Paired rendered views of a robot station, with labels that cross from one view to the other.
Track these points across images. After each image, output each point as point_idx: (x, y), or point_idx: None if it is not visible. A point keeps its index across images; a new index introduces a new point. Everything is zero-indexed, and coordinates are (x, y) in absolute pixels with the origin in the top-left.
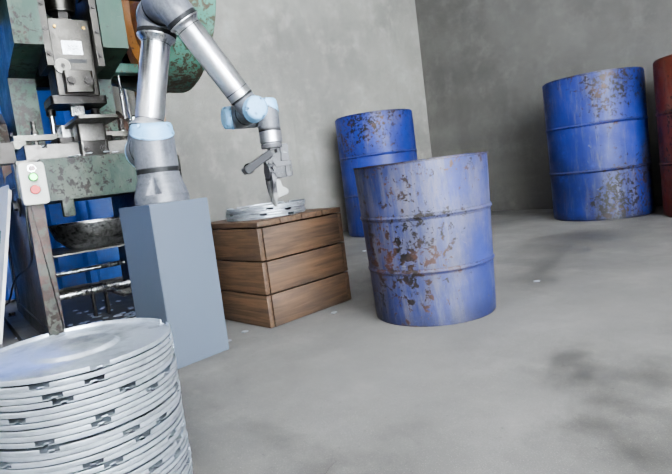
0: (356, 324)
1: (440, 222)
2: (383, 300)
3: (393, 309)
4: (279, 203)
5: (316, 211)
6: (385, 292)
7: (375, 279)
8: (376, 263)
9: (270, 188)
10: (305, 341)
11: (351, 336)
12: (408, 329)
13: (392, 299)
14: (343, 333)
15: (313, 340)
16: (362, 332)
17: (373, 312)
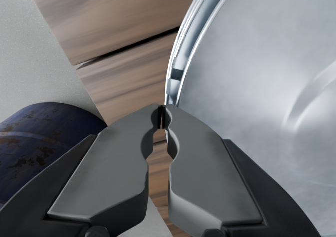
0: (60, 77)
1: None
2: (31, 114)
3: (21, 112)
4: (293, 164)
5: (149, 195)
6: (17, 120)
7: (29, 127)
8: (0, 140)
9: (174, 163)
10: None
11: (15, 51)
12: (9, 105)
13: (12, 118)
14: (32, 49)
15: (22, 7)
16: (24, 67)
17: (96, 111)
